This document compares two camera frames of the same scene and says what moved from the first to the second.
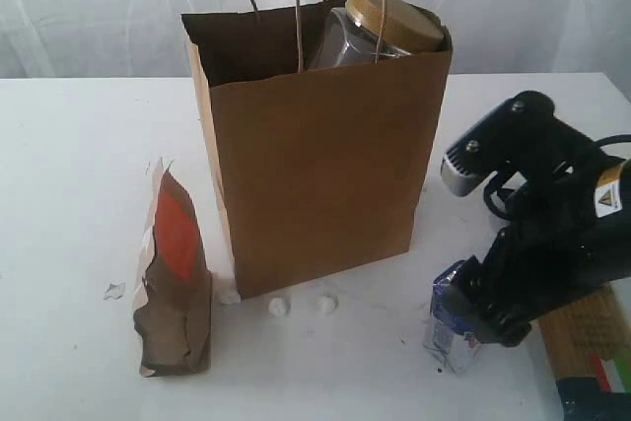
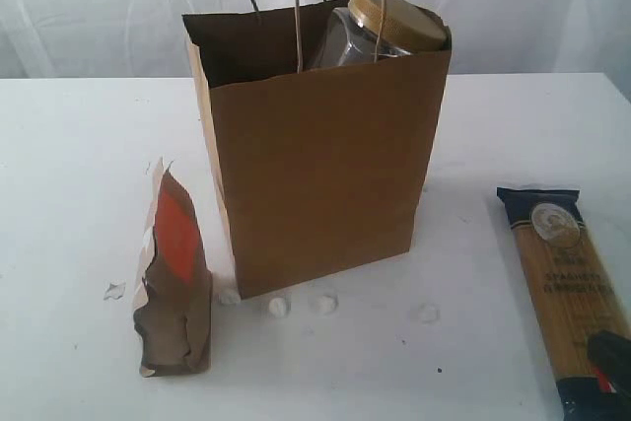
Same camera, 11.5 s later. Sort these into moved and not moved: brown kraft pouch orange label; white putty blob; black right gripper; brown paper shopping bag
Moved: black right gripper
Not moved: brown kraft pouch orange label; brown paper shopping bag; white putty blob
